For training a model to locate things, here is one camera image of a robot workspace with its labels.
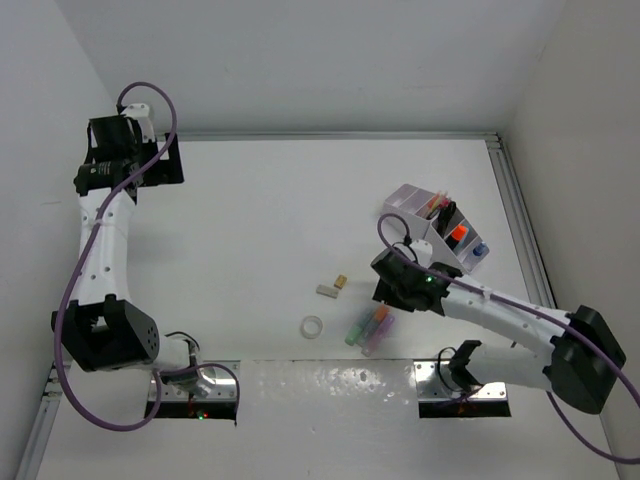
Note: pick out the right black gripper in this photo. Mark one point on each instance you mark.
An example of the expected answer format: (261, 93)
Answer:
(384, 293)

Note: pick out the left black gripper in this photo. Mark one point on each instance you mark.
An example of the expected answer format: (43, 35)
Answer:
(164, 173)

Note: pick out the orange pastel highlighter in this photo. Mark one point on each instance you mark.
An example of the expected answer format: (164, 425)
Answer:
(372, 325)

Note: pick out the purple highlighter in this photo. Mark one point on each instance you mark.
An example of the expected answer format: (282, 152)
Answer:
(372, 342)

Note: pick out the tan eraser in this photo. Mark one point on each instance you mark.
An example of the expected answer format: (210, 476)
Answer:
(340, 282)

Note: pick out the green highlighter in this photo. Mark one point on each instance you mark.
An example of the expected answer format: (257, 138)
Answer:
(358, 327)

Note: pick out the small black scissors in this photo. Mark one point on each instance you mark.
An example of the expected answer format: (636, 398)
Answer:
(445, 216)

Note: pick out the grey eraser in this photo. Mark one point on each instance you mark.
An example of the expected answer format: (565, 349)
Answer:
(328, 291)

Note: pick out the black orange highlighter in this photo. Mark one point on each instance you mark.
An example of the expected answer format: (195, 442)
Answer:
(457, 236)

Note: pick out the pink pen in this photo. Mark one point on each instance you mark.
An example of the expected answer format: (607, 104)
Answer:
(429, 214)

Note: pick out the yellow pen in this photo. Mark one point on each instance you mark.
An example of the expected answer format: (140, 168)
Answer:
(436, 203)

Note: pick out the clear tape roll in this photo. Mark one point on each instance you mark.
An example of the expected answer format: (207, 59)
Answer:
(311, 327)

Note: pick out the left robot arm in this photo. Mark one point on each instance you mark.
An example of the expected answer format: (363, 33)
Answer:
(102, 330)

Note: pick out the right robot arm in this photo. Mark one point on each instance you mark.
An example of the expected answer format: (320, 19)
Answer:
(573, 355)

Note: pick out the white pink compartment organizer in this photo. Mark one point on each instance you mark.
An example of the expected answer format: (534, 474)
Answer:
(411, 203)

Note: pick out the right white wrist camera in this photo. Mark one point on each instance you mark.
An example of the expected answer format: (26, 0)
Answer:
(419, 251)

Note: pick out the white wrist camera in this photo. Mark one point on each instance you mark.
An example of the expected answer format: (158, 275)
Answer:
(419, 251)
(143, 114)

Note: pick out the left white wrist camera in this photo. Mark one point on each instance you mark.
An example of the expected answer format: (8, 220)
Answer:
(143, 114)

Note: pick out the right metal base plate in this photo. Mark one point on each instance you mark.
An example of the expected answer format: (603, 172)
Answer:
(433, 388)

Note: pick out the metal base plate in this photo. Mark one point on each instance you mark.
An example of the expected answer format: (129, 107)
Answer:
(433, 388)
(211, 383)

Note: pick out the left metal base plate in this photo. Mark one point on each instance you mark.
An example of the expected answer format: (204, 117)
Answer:
(211, 383)

